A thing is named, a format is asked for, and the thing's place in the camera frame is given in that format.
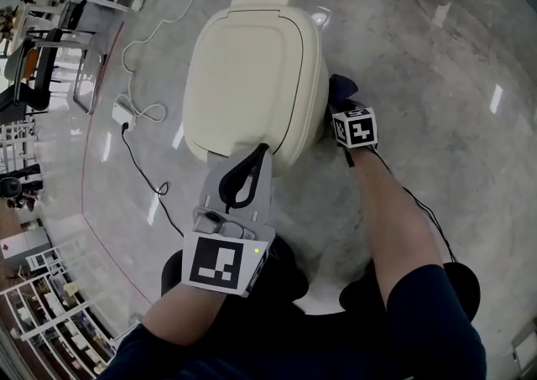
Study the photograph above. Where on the person's right forearm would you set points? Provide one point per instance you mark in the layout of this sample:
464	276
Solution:
394	219

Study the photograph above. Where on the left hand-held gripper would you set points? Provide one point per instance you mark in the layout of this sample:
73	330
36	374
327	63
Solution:
214	261

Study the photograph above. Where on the white cabinet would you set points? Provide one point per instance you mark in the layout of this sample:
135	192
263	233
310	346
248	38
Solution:
526	353

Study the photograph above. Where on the black chrome-framed chair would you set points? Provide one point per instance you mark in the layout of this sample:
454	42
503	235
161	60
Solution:
44	72

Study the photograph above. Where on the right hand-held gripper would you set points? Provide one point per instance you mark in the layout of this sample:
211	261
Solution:
356	128

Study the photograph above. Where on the cream lidded trash bin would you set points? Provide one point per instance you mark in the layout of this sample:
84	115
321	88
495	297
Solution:
247	76

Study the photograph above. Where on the person's left forearm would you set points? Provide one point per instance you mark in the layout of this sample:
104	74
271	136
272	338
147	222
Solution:
184	315

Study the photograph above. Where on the low white shelf unit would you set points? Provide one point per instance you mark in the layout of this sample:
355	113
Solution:
46	258

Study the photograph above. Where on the white power strip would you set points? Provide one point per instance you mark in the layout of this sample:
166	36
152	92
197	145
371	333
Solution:
123	116

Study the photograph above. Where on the dark blue cloth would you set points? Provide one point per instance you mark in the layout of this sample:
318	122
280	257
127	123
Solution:
342	89

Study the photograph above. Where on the person's dark blue shirt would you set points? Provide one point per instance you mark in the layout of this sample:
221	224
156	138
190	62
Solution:
419	336

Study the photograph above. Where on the black equipment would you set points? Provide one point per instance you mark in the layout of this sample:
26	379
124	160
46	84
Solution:
17	189

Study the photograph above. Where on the small black chair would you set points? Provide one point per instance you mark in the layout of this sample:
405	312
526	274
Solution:
10	101

